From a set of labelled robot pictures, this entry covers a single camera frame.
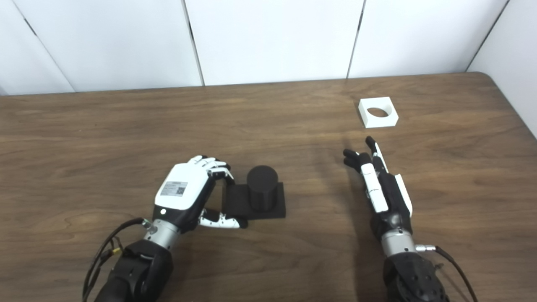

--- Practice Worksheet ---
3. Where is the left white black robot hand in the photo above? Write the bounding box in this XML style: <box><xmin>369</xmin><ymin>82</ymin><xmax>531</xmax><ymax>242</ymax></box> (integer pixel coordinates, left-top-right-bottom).
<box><xmin>152</xmin><ymin>155</ymin><xmax>248</xmax><ymax>234</ymax></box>

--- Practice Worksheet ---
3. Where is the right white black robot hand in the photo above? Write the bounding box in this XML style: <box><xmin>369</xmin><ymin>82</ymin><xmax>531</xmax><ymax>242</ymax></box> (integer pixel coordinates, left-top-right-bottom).
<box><xmin>343</xmin><ymin>136</ymin><xmax>414</xmax><ymax>242</ymax></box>

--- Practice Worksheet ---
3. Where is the white square piece with hole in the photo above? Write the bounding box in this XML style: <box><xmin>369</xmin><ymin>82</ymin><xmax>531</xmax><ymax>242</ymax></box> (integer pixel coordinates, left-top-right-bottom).
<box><xmin>358</xmin><ymin>96</ymin><xmax>399</xmax><ymax>128</ymax></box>

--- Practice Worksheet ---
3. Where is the black peg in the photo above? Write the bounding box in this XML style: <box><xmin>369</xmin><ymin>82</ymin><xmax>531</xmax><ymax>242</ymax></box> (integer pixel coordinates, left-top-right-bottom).
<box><xmin>222</xmin><ymin>165</ymin><xmax>287</xmax><ymax>219</ymax></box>

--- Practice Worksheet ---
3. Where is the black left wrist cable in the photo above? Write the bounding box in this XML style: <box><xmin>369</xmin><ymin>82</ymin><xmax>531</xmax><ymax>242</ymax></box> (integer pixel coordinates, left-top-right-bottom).
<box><xmin>82</xmin><ymin>217</ymin><xmax>151</xmax><ymax>302</ymax></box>

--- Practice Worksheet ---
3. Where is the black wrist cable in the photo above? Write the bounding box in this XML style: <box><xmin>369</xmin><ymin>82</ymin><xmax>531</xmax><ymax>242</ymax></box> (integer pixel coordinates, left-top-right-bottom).
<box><xmin>82</xmin><ymin>217</ymin><xmax>151</xmax><ymax>302</ymax></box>
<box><xmin>415</xmin><ymin>245</ymin><xmax>479</xmax><ymax>302</ymax></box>

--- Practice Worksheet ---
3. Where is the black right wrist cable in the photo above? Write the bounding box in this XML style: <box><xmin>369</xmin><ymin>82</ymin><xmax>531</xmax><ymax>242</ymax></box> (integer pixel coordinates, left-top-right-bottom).
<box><xmin>415</xmin><ymin>245</ymin><xmax>479</xmax><ymax>302</ymax></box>

